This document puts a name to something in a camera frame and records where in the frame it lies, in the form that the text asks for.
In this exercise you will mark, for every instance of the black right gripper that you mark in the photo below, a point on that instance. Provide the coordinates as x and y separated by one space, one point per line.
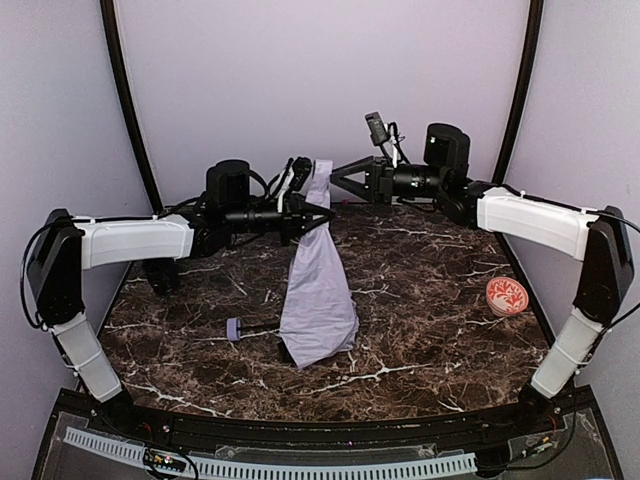
379 179

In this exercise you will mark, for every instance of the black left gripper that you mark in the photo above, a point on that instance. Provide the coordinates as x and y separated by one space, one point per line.
288 218

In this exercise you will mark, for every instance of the lavender folding umbrella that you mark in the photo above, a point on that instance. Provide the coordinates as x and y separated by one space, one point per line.
319 317

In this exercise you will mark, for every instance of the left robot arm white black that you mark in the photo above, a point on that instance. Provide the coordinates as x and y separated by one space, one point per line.
236 200

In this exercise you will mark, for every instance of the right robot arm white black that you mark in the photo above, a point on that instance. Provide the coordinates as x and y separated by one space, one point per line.
596 238

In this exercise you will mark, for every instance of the red white patterned bowl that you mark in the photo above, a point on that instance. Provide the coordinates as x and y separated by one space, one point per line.
506 296

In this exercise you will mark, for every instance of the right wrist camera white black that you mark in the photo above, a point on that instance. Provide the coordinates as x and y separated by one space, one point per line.
385 136

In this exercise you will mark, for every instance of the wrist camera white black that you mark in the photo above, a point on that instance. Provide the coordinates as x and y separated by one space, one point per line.
291 179
385 136

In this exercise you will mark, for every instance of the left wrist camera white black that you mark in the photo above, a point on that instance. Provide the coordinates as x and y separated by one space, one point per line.
291 179

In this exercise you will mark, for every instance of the right black corner post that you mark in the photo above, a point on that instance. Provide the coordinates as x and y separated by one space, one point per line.
521 89

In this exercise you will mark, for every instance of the black corner post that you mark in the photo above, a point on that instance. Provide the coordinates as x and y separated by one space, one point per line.
128 109
521 89

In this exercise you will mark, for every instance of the grey slotted cable duct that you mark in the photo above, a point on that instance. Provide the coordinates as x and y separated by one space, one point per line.
257 463

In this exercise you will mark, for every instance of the left black corner post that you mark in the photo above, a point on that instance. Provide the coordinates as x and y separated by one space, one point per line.
128 109

